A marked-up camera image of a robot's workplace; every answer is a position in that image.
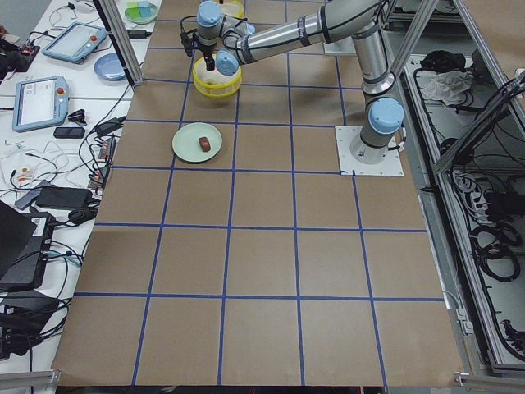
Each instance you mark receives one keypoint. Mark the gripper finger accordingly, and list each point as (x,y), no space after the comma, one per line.
(210,62)

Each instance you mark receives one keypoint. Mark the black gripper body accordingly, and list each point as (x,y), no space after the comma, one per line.
(206,52)

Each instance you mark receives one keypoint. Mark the yellow steamer basket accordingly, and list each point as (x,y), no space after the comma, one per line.
(217,91)
(232,8)

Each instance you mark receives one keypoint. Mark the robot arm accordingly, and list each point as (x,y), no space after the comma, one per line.
(227,43)

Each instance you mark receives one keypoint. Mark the white steamer cloth middle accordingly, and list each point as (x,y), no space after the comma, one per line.
(211,77)

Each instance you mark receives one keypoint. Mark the black power adapter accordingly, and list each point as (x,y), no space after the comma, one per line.
(138,34)

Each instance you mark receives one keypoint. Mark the green bowl with sponges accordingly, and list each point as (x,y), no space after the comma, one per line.
(141,12)

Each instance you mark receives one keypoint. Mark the brown bun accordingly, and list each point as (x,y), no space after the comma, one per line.
(204,144)

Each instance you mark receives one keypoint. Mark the light green plate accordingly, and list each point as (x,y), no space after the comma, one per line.
(185,142)

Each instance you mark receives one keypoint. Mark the blue plate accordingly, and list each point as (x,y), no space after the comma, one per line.
(109,67)

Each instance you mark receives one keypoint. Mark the teach pendant far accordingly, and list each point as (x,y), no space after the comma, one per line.
(76,42)

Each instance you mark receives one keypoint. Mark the teach pendant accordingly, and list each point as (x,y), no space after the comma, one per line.
(40,103)
(76,42)

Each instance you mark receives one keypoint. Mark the teach pendant near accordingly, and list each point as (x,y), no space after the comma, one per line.
(40,103)

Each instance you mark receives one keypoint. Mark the white crumpled cloth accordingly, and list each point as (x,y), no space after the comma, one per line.
(450,88)

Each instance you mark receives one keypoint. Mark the black laptop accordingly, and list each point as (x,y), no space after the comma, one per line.
(25,239)

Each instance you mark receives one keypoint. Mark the aluminium frame post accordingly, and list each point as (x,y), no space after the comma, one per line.
(111,19)

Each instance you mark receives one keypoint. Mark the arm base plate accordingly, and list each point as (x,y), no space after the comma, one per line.
(358,159)

